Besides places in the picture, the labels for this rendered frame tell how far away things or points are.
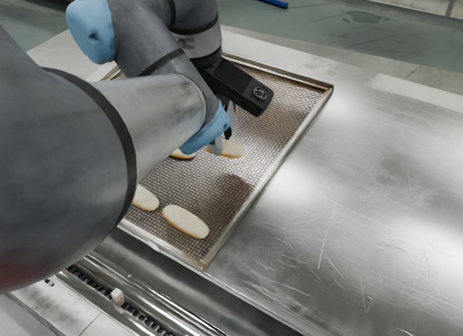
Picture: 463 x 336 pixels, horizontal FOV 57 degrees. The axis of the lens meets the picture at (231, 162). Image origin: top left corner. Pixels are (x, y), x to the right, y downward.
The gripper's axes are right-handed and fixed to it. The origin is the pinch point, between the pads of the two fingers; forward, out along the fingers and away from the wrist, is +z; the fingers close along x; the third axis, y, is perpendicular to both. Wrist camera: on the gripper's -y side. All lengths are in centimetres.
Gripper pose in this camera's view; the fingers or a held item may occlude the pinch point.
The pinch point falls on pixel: (225, 143)
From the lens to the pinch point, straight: 76.0
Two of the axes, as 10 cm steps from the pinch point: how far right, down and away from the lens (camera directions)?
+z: 1.0, 6.5, 7.6
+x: -4.2, 7.2, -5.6
